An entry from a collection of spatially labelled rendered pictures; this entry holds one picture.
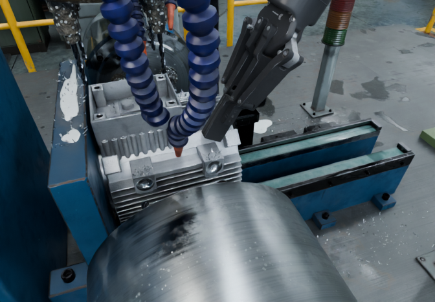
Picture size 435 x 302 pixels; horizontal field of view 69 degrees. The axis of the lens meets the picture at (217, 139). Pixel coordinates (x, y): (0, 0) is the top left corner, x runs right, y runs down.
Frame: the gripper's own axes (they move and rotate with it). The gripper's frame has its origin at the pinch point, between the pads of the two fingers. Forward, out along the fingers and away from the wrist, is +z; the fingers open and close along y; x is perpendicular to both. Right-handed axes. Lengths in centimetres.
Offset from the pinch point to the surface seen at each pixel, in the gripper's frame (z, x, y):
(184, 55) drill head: 1.4, 2.1, -27.0
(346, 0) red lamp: -25, 37, -33
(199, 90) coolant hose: -9.1, -13.8, 15.4
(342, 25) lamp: -20, 41, -33
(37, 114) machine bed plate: 48, -19, -62
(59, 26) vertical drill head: -4.3, -22.7, -1.1
